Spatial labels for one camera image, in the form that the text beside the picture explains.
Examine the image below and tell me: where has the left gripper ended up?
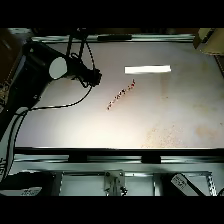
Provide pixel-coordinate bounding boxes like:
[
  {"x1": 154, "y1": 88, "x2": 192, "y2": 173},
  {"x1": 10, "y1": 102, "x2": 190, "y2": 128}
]
[{"x1": 77, "y1": 63, "x2": 103, "y2": 89}]

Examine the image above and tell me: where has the black cable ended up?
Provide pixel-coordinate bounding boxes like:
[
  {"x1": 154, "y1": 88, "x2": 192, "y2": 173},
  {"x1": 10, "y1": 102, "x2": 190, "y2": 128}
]
[{"x1": 13, "y1": 84, "x2": 94, "y2": 118}]

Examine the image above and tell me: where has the cardboard box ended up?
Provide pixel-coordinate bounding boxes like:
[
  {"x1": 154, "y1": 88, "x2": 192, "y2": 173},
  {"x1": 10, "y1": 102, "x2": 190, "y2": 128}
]
[{"x1": 192, "y1": 28, "x2": 224, "y2": 56}]

